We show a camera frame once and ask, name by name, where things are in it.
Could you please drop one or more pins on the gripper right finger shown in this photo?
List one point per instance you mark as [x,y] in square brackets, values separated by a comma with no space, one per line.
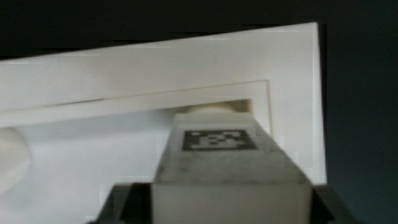
[329,211]

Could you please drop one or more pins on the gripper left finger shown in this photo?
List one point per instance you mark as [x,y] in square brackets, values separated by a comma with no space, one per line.
[126,208]

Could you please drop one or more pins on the white leg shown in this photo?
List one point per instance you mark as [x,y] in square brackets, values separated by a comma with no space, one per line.
[227,181]

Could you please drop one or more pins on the white square tabletop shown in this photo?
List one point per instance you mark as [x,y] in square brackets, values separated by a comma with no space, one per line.
[82,146]

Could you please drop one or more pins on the white U-shaped fence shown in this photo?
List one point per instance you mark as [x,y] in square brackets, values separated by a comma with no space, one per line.
[254,64]

